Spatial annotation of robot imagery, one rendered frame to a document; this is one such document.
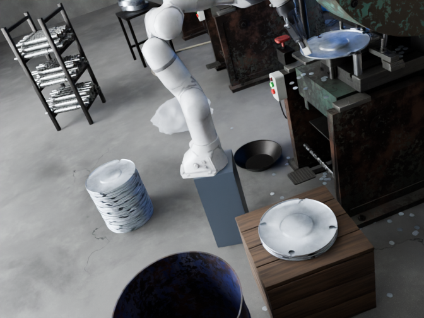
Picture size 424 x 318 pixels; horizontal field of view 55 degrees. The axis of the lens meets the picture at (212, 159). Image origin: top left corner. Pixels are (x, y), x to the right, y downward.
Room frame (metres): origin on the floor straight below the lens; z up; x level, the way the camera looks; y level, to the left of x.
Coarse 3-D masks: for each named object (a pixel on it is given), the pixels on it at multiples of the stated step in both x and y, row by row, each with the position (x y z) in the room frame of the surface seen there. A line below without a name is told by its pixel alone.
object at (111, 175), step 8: (128, 160) 2.03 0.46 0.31; (96, 168) 2.04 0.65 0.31; (104, 168) 2.03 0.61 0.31; (112, 168) 1.99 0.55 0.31; (120, 168) 1.97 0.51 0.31; (128, 168) 1.95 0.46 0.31; (96, 176) 1.97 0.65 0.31; (104, 176) 1.94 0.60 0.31; (112, 176) 1.91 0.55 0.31; (120, 176) 1.90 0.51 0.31; (128, 176) 1.87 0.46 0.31; (88, 184) 1.92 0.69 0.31; (96, 184) 1.89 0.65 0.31; (104, 184) 1.87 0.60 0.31; (112, 184) 1.84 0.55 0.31; (120, 184) 1.82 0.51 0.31; (96, 192) 1.81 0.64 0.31; (104, 192) 1.79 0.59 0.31
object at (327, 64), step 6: (294, 54) 1.67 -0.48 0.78; (300, 54) 1.65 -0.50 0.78; (300, 60) 1.60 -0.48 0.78; (306, 60) 1.58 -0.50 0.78; (312, 60) 1.56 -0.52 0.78; (318, 60) 1.56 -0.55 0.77; (324, 60) 1.64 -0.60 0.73; (330, 60) 1.59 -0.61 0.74; (336, 60) 1.59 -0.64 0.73; (342, 60) 1.59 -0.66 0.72; (324, 66) 1.64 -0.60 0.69; (330, 66) 1.59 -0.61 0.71; (324, 72) 1.65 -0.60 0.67; (330, 72) 1.60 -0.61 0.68; (330, 78) 1.60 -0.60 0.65
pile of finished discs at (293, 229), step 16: (272, 208) 1.21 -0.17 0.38; (288, 208) 1.19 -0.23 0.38; (304, 208) 1.16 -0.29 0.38; (320, 208) 1.13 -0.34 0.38; (272, 224) 1.13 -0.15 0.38; (288, 224) 1.10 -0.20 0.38; (304, 224) 1.07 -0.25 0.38; (320, 224) 1.06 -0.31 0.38; (336, 224) 1.03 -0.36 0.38; (272, 240) 1.05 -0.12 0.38; (288, 240) 1.03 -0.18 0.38; (304, 240) 1.01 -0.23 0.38; (320, 240) 0.98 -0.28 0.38; (288, 256) 0.96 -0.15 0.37; (304, 256) 0.94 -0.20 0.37
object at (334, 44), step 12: (324, 36) 1.76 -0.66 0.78; (336, 36) 1.72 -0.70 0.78; (348, 36) 1.68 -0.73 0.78; (360, 36) 1.64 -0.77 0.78; (300, 48) 1.71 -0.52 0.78; (312, 48) 1.67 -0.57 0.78; (324, 48) 1.62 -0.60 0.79; (336, 48) 1.59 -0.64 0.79; (348, 48) 1.56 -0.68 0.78; (360, 48) 1.53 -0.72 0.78
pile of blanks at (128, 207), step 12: (132, 180) 1.85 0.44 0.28; (108, 192) 1.79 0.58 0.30; (120, 192) 1.79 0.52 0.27; (132, 192) 1.84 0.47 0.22; (144, 192) 1.90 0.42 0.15; (96, 204) 1.86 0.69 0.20; (108, 204) 1.81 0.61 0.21; (120, 204) 1.80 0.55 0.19; (132, 204) 1.81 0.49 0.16; (144, 204) 1.86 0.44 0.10; (108, 216) 1.81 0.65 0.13; (120, 216) 1.79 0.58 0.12; (132, 216) 1.80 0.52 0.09; (144, 216) 1.83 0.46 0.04; (120, 228) 1.80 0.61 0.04; (132, 228) 1.79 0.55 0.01
